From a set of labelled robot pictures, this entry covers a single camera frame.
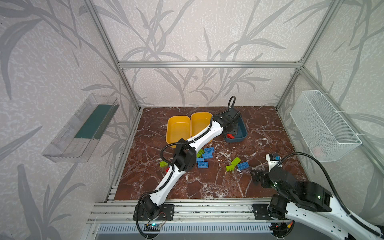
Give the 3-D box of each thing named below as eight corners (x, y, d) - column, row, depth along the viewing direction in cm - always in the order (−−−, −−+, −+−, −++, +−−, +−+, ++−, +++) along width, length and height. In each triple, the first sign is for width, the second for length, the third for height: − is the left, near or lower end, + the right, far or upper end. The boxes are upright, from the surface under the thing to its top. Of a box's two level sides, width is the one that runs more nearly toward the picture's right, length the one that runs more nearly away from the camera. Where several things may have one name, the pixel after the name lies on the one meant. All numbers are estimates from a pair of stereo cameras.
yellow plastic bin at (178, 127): (165, 147, 100) (163, 142, 95) (170, 121, 115) (168, 115, 110) (189, 147, 100) (189, 142, 95) (191, 121, 115) (191, 115, 110)
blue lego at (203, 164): (197, 168, 91) (197, 166, 89) (197, 163, 93) (197, 161, 91) (208, 168, 91) (208, 166, 89) (208, 163, 93) (208, 161, 91)
